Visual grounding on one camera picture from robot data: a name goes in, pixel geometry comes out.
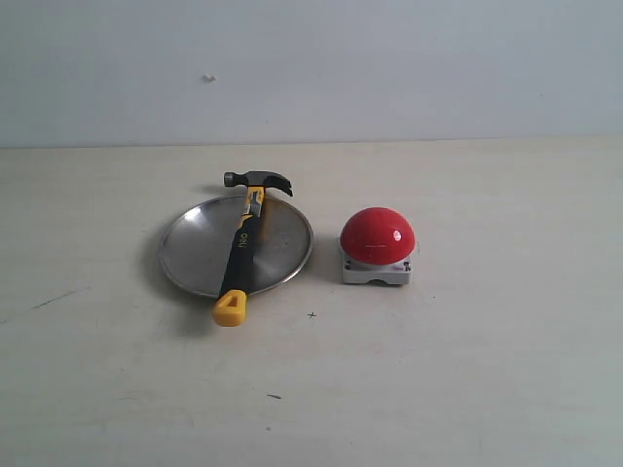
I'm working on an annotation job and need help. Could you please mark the black yellow claw hammer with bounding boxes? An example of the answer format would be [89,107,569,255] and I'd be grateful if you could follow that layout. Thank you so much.
[212,171,293,327]

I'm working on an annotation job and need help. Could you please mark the red dome push button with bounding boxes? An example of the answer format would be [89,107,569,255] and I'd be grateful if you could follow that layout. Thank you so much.
[339,207,417,286]

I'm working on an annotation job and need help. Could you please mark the round steel plate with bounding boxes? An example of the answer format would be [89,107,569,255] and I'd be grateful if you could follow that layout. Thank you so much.
[158,195,313,299]

